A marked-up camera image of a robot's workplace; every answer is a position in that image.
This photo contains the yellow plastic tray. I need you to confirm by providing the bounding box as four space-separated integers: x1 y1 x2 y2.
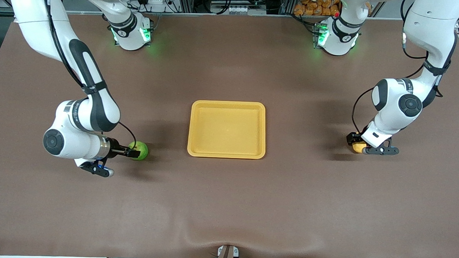
187 100 268 160

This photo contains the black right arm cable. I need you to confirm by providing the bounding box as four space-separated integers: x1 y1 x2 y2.
35 0 143 151

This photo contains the green apple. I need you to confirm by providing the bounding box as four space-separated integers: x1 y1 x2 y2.
127 141 150 162

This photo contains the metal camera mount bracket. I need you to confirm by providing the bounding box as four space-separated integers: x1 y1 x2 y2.
217 244 240 258

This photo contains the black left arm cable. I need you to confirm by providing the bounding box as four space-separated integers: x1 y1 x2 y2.
351 0 448 138

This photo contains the table cover mat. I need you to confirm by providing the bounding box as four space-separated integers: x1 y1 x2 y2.
0 5 459 258

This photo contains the white power strip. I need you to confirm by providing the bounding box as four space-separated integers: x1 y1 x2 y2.
140 0 174 14

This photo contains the bag of orange bread rolls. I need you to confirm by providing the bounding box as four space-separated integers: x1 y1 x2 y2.
293 0 342 17

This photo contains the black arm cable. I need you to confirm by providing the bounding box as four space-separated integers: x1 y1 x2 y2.
35 0 143 151
351 0 448 138

